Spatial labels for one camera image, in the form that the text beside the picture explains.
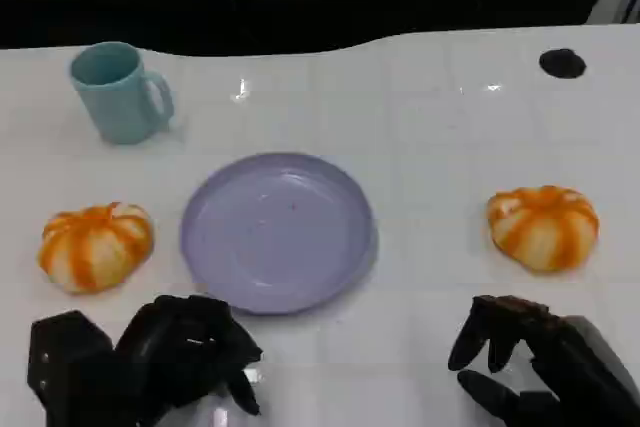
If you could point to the lilac plate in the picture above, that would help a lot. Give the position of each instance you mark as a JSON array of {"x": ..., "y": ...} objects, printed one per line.
[{"x": 277, "y": 234}]

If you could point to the pale green mug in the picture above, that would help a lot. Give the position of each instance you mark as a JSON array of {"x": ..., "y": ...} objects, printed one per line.
[{"x": 117, "y": 94}]

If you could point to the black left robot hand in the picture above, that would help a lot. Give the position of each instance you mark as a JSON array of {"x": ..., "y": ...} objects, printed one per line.
[{"x": 180, "y": 347}]

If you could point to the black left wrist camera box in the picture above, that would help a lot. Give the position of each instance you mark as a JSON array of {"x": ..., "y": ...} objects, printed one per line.
[{"x": 65, "y": 367}]

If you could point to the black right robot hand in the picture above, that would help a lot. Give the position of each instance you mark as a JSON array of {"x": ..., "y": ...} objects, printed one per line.
[{"x": 505, "y": 327}]

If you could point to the black table grommet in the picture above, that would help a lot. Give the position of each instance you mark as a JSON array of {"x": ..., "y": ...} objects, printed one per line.
[{"x": 562, "y": 63}]

